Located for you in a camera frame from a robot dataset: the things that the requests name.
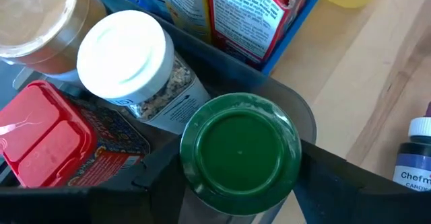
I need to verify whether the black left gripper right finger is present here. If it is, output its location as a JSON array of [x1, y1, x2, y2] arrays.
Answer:
[[293, 139, 431, 224]]

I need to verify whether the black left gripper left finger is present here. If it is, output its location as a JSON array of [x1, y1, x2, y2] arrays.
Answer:
[[0, 138, 187, 224]]

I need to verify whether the purple bottle with white label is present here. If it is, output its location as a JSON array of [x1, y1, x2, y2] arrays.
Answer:
[[392, 101, 431, 192]]

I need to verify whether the red-lidded patterned container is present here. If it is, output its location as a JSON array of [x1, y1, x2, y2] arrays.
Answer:
[[0, 80, 152, 188]]

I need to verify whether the green-lidded jar with white label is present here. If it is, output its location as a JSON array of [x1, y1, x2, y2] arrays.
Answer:
[[177, 92, 303, 224]]

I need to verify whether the white-lidded spice jar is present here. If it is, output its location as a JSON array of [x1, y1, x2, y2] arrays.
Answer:
[[76, 9, 211, 136]]

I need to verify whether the gold-lidded spice jar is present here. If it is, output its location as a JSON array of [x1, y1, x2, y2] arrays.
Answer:
[[0, 0, 108, 83]]

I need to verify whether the red cereal box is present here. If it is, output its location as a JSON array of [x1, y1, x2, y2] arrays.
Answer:
[[205, 0, 316, 70]]

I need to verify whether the yellow cereal box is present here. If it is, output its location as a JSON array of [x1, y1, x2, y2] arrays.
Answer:
[[153, 0, 213, 45]]

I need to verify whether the grey plastic bin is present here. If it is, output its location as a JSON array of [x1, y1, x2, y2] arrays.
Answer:
[[0, 0, 317, 224]]

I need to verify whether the blue plastic basket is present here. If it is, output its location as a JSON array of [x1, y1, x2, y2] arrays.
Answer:
[[107, 0, 331, 77]]

